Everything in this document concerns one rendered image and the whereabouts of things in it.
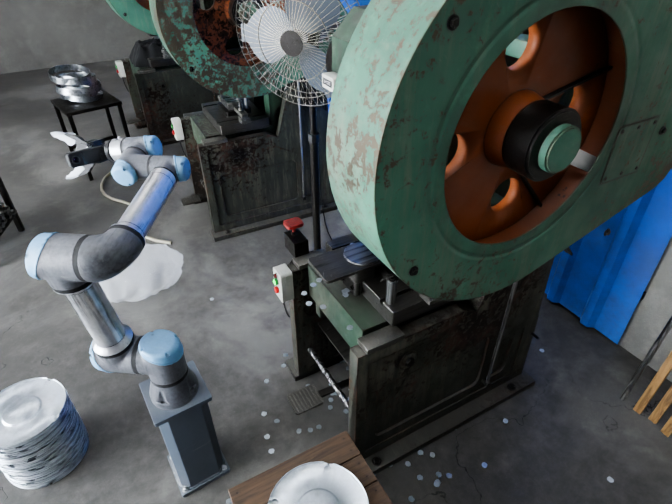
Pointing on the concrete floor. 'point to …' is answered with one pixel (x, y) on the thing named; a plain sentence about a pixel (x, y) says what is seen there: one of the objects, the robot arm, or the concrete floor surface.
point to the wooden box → (338, 449)
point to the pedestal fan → (279, 39)
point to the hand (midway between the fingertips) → (56, 156)
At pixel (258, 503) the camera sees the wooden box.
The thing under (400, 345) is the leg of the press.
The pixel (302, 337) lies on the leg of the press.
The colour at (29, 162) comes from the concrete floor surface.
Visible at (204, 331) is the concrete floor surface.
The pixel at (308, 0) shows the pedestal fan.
